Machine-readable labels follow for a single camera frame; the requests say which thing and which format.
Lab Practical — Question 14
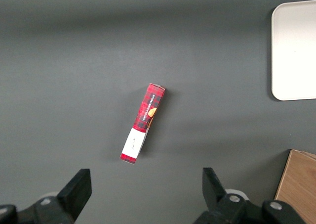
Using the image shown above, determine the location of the beige rectangular plastic tray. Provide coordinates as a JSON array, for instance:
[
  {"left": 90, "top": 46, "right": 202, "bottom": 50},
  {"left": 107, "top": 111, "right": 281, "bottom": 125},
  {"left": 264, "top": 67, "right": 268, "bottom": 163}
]
[{"left": 271, "top": 0, "right": 316, "bottom": 101}]

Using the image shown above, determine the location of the red tartan shortbread cookie box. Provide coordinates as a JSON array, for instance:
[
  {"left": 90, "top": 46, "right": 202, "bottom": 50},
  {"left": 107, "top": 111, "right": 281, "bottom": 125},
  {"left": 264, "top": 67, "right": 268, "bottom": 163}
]
[{"left": 120, "top": 83, "right": 166, "bottom": 165}]

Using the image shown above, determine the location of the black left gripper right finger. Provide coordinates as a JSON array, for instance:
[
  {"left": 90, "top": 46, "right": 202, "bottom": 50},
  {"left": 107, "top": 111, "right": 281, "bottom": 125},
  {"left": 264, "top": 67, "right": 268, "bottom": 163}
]
[{"left": 194, "top": 167, "right": 307, "bottom": 224}]

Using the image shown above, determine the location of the oak wooden drawer cabinet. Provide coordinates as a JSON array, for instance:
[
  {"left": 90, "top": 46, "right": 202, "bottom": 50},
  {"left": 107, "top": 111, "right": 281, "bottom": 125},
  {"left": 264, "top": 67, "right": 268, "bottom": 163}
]
[{"left": 274, "top": 149, "right": 316, "bottom": 224}]

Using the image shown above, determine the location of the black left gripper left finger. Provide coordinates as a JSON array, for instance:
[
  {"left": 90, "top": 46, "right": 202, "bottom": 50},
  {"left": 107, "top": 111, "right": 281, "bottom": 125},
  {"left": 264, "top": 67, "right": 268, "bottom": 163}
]
[{"left": 0, "top": 169, "right": 92, "bottom": 224}]

